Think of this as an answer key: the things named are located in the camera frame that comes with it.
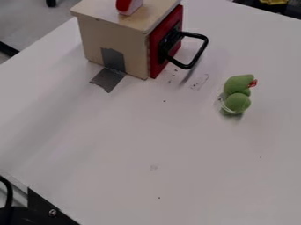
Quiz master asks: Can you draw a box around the red and white toy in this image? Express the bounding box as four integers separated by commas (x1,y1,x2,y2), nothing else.
114,0,145,17

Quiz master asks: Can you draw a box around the green plush toy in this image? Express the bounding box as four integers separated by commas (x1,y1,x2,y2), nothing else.
217,74,259,115

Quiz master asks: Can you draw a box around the grey tape strip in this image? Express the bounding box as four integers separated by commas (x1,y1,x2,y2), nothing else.
88,47,128,94

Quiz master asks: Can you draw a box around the beige wooden cabinet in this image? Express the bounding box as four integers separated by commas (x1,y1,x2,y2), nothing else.
69,0,184,81

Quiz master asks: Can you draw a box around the red drawer with black handle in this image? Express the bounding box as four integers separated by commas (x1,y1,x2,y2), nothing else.
148,4,211,79

